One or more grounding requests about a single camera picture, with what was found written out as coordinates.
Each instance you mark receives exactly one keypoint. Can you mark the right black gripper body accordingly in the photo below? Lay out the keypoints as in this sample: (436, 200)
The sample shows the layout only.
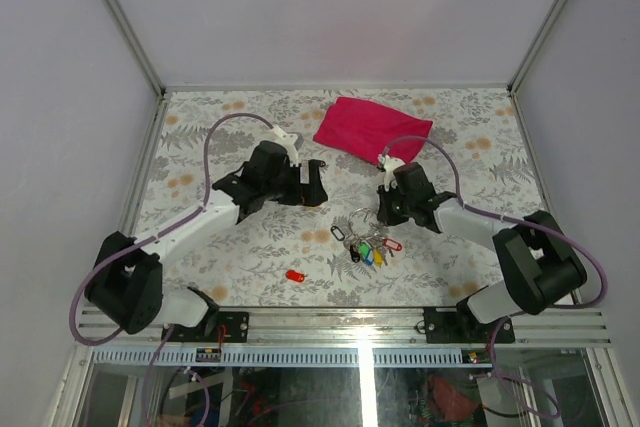
(396, 207)

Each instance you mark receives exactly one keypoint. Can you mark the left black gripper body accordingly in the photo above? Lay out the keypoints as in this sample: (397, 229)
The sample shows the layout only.
(296, 193)

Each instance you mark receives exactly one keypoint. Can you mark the bunch of tagged keys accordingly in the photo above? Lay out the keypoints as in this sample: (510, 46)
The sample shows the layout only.
(371, 249)

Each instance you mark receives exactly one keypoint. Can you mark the red key tag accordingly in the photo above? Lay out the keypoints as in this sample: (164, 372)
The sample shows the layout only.
(295, 276)

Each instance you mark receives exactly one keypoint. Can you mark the large metal keyring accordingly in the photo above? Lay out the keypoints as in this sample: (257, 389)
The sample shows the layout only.
(363, 222)

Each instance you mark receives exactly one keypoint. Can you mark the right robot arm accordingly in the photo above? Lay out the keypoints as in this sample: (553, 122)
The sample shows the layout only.
(538, 267)

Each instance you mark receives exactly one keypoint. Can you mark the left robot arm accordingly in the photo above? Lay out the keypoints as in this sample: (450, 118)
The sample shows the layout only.
(128, 283)

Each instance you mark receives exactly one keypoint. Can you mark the floral table mat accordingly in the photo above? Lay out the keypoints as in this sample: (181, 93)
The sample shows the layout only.
(476, 146)

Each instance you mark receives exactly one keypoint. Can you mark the magenta cloth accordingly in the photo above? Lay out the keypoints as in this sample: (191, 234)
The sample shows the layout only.
(364, 128)

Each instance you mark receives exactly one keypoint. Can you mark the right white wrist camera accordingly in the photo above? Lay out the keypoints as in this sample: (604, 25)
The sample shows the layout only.
(388, 164)

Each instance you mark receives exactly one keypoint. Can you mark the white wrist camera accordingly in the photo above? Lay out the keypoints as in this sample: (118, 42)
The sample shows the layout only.
(388, 164)
(291, 142)

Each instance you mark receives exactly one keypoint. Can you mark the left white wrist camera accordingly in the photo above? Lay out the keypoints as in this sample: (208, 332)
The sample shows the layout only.
(291, 142)

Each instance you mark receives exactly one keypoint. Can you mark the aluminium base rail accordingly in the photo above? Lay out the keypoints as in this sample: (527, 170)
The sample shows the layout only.
(304, 326)

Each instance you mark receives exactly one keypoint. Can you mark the white slotted cable duct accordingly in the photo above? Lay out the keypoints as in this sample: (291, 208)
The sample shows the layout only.
(278, 357)

